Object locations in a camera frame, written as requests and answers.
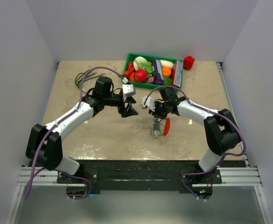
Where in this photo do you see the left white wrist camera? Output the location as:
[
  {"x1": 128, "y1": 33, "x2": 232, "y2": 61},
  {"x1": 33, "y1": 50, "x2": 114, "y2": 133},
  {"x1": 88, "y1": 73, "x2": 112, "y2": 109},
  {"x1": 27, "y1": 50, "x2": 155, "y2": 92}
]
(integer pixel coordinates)
[{"x1": 122, "y1": 77, "x2": 136, "y2": 97}]

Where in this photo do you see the white green cabbage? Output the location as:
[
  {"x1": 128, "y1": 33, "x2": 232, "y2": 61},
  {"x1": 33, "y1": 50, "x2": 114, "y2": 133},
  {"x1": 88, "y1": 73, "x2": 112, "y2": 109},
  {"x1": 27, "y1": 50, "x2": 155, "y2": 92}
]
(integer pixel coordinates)
[{"x1": 133, "y1": 56, "x2": 153, "y2": 73}]

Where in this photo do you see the green vegetable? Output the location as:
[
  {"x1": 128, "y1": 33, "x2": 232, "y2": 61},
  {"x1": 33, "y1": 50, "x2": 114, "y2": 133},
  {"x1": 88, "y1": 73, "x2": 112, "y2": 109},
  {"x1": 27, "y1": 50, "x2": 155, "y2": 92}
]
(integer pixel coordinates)
[{"x1": 162, "y1": 77, "x2": 172, "y2": 85}]

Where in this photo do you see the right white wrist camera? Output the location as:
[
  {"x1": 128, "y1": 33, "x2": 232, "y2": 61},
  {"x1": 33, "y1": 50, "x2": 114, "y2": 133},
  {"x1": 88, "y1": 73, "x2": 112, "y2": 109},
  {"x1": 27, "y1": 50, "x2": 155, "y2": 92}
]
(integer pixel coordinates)
[{"x1": 141, "y1": 97, "x2": 156, "y2": 112}]

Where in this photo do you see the red bell pepper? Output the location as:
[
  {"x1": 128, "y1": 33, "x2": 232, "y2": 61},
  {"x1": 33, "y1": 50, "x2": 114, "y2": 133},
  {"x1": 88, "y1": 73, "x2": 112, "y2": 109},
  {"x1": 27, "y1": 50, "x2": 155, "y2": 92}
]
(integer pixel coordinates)
[{"x1": 183, "y1": 56, "x2": 195, "y2": 70}]

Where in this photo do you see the black base frame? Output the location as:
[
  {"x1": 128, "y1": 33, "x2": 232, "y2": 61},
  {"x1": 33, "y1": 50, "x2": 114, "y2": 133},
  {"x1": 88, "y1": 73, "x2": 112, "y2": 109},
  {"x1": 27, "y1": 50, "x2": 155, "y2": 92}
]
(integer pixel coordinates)
[{"x1": 28, "y1": 158, "x2": 246, "y2": 196}]

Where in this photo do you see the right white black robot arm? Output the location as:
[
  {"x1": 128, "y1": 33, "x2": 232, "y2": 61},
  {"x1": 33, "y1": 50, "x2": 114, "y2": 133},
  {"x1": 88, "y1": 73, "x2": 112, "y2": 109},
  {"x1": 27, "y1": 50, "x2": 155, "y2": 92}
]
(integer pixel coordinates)
[{"x1": 141, "y1": 86, "x2": 243, "y2": 183}]

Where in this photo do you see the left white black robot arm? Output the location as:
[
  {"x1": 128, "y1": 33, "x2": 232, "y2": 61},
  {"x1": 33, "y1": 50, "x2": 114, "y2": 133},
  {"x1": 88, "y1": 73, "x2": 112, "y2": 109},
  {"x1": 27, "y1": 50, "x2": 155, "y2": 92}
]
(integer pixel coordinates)
[{"x1": 26, "y1": 76, "x2": 138, "y2": 183}]

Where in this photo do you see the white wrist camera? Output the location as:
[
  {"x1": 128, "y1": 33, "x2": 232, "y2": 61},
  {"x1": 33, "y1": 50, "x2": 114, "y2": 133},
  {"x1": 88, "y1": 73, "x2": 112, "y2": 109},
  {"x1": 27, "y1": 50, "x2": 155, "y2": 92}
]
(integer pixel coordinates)
[
  {"x1": 122, "y1": 77, "x2": 136, "y2": 97},
  {"x1": 141, "y1": 97, "x2": 156, "y2": 112}
]

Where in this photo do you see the red chili pepper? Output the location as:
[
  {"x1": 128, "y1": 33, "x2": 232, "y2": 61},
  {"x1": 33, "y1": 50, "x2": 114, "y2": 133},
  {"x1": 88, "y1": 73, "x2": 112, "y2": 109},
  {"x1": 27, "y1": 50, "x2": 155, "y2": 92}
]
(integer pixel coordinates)
[{"x1": 124, "y1": 62, "x2": 135, "y2": 78}]

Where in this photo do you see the purple white box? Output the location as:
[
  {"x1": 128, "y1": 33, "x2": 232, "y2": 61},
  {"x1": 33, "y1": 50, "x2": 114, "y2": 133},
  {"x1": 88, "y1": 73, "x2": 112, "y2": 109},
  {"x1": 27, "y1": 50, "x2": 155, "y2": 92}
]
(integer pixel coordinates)
[{"x1": 151, "y1": 58, "x2": 164, "y2": 85}]

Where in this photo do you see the red apple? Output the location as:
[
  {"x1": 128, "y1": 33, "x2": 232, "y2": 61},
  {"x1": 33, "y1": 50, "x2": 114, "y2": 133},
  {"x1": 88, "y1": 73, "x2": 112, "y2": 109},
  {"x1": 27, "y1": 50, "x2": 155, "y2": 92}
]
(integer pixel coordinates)
[{"x1": 134, "y1": 69, "x2": 147, "y2": 82}]

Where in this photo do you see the red grey box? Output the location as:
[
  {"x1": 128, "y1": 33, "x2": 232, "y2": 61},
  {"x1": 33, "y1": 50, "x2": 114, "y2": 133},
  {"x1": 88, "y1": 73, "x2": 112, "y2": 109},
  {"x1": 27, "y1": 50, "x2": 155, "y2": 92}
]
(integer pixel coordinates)
[{"x1": 171, "y1": 60, "x2": 183, "y2": 88}]

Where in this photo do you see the green spring onion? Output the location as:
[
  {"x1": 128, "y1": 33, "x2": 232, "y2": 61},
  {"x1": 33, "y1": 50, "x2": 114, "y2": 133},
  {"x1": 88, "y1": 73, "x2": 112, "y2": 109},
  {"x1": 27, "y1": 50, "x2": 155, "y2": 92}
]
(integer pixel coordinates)
[{"x1": 75, "y1": 69, "x2": 106, "y2": 91}]

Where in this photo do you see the orange fruit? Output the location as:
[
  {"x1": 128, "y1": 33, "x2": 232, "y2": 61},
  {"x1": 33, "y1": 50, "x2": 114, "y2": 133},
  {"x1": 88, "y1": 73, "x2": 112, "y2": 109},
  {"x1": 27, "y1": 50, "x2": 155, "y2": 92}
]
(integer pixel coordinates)
[{"x1": 162, "y1": 67, "x2": 172, "y2": 77}]

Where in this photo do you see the white radish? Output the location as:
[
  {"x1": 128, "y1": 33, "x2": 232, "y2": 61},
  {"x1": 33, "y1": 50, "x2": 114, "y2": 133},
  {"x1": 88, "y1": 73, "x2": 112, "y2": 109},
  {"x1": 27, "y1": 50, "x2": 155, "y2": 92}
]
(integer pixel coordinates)
[{"x1": 160, "y1": 60, "x2": 174, "y2": 69}]

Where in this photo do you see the green plastic bin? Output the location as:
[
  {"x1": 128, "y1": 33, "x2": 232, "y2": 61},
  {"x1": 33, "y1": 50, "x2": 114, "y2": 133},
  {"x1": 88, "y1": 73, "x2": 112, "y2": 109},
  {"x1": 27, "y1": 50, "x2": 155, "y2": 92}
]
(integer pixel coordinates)
[{"x1": 124, "y1": 53, "x2": 183, "y2": 90}]

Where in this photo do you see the orange carrot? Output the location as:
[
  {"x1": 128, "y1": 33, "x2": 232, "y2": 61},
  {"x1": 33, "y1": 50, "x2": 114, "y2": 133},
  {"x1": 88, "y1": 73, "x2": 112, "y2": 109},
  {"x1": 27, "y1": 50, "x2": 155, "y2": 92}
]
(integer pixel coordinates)
[{"x1": 129, "y1": 72, "x2": 135, "y2": 82}]

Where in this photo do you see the purple sweet potato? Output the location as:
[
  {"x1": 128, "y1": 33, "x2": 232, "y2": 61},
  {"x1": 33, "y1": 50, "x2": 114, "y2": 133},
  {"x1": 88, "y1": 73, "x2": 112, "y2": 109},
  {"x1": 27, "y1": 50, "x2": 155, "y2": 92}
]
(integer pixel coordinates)
[{"x1": 146, "y1": 77, "x2": 154, "y2": 84}]

